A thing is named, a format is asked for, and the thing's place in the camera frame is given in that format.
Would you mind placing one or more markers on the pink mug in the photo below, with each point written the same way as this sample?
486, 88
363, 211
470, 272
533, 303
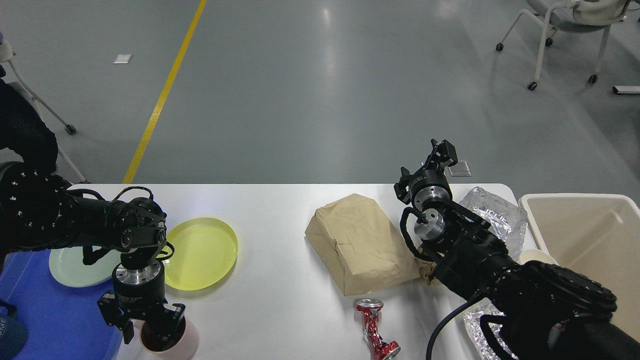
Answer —
181, 347

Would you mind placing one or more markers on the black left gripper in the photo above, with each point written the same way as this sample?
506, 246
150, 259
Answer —
140, 293

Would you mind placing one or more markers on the crumpled aluminium foil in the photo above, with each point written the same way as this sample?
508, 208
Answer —
509, 223

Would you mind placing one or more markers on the blue plastic tray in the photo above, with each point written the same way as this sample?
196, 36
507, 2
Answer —
63, 323

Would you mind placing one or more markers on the white wheeled chair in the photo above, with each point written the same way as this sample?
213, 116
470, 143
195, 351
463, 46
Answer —
572, 17

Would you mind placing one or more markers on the crumpled brown paper ball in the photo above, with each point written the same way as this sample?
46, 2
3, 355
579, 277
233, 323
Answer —
426, 268

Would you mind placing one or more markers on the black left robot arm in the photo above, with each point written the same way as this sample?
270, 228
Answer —
40, 212

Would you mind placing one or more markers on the white bar on floor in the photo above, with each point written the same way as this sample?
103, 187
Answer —
626, 89

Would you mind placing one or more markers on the floor outlet cover plate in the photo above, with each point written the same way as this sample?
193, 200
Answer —
461, 169

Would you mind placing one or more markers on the yellow plastic plate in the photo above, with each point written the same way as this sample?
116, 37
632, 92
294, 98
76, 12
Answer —
205, 250

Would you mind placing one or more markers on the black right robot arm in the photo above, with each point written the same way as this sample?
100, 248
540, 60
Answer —
547, 312

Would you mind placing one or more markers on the white paper cup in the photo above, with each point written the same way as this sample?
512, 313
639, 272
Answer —
536, 255

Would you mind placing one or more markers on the beige plastic bin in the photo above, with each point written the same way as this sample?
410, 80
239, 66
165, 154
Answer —
597, 235

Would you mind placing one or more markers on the crushed red can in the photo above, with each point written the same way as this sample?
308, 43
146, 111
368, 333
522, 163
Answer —
370, 309

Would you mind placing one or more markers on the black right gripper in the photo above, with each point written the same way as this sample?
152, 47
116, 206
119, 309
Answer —
430, 181

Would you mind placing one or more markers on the brown paper bag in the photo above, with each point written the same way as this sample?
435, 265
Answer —
360, 247

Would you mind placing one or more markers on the pale green plate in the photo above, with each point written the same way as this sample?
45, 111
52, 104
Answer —
66, 266

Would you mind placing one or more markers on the seated person in black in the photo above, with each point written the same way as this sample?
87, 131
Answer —
22, 131

